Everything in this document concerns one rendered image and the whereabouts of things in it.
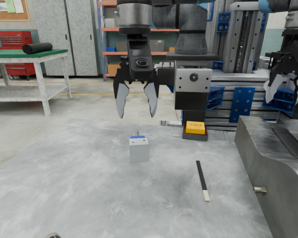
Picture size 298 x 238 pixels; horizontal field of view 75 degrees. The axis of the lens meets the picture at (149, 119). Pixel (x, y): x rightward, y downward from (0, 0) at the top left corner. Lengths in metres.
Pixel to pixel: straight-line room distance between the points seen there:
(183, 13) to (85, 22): 4.90
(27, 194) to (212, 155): 0.46
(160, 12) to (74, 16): 4.98
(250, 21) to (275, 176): 0.83
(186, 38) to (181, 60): 0.10
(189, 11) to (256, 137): 0.59
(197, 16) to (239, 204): 0.72
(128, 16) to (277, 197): 0.43
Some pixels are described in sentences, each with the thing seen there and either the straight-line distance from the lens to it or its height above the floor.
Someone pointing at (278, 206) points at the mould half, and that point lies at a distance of 0.41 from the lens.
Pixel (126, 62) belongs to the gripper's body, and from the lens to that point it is 0.45.
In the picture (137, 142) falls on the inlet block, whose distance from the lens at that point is 0.52.
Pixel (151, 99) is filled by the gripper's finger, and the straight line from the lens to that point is 0.48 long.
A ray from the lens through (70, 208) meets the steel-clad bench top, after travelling 0.45.
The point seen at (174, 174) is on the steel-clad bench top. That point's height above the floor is 0.80.
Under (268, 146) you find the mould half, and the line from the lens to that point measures 0.52.
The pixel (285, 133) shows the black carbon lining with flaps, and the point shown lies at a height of 0.88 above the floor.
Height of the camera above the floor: 1.11
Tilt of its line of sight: 23 degrees down
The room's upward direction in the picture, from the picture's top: straight up
